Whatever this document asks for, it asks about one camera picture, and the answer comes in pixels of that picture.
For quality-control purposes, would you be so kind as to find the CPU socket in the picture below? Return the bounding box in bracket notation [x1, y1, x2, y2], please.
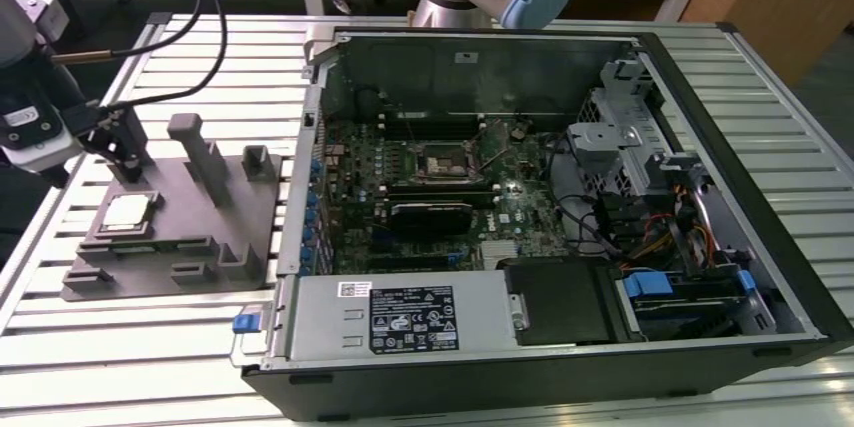
[413, 140, 481, 184]

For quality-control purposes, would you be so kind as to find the grey parts rack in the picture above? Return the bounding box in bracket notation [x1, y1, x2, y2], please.
[59, 111, 295, 303]

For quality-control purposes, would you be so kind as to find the silver finned heatsink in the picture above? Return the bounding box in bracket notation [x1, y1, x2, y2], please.
[480, 240, 521, 268]

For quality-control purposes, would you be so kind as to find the black cable brown plug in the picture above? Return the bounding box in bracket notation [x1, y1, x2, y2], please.
[51, 0, 210, 63]

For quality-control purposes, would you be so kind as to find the black RAM slot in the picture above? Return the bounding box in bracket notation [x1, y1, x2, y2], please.
[385, 191, 502, 200]
[378, 124, 488, 133]
[377, 114, 488, 123]
[378, 129, 488, 139]
[386, 180, 501, 189]
[377, 119, 488, 128]
[385, 186, 502, 195]
[385, 197, 502, 206]

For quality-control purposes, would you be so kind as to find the green RAM stick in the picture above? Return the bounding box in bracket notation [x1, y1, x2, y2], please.
[110, 242, 217, 254]

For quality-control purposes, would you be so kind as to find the small grey electronics box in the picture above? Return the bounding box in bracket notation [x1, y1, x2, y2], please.
[13, 0, 73, 46]

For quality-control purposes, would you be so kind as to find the metal socket cover frame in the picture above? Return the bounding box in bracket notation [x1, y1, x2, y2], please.
[470, 118, 517, 173]

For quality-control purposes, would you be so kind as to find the silver CPU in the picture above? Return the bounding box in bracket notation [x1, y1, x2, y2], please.
[99, 194, 153, 231]

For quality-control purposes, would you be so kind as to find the grey power supply unit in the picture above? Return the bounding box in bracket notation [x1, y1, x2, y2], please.
[283, 269, 533, 364]

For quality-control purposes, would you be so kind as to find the green motherboard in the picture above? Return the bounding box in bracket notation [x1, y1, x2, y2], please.
[310, 111, 616, 276]

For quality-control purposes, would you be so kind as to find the wooden cabinet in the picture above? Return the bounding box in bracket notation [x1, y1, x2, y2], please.
[680, 0, 854, 86]

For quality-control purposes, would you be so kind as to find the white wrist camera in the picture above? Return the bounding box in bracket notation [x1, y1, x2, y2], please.
[0, 95, 83, 174]

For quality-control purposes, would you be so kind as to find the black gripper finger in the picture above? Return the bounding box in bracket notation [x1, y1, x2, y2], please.
[71, 105, 159, 184]
[37, 159, 73, 191]

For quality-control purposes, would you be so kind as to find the hard disk in blue carrier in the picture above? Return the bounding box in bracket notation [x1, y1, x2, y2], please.
[620, 270, 753, 341]

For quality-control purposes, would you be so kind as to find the orange yellow wire bundle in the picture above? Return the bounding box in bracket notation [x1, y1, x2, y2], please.
[617, 211, 720, 268]

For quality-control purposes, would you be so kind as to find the black silver PC case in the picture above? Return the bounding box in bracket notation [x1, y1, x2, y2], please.
[230, 21, 854, 423]

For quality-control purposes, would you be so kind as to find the silver perforated drive cage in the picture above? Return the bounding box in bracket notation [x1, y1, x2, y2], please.
[565, 59, 676, 198]

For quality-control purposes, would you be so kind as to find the small black graphics card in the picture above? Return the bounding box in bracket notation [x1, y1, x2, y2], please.
[389, 200, 474, 250]

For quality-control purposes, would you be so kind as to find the black camera cable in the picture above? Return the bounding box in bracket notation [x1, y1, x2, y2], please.
[99, 0, 229, 111]

